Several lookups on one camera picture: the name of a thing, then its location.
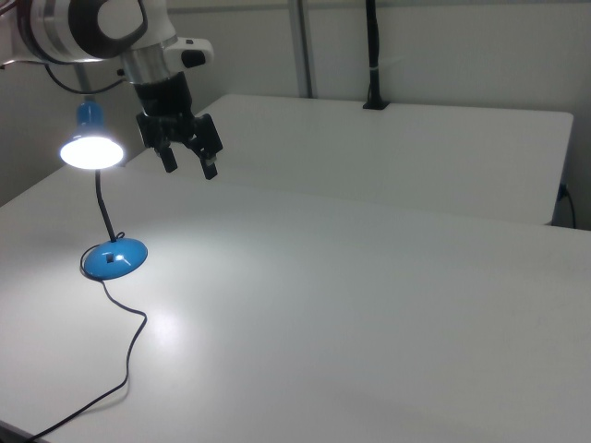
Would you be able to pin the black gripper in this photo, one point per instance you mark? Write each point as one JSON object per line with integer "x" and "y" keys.
{"x": 164, "y": 99}

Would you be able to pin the blue gooseneck desk lamp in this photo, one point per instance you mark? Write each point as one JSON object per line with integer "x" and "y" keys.
{"x": 113, "y": 258}

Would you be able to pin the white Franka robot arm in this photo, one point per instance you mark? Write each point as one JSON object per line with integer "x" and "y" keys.
{"x": 115, "y": 18}

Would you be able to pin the slanted grey metal frame post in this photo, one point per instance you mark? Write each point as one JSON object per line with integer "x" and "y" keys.
{"x": 84, "y": 78}

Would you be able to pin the upright grey metal frame post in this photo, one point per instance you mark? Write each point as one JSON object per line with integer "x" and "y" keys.
{"x": 302, "y": 46}

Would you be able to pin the black clamped camera pole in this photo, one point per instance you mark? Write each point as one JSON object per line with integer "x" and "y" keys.
{"x": 374, "y": 51}

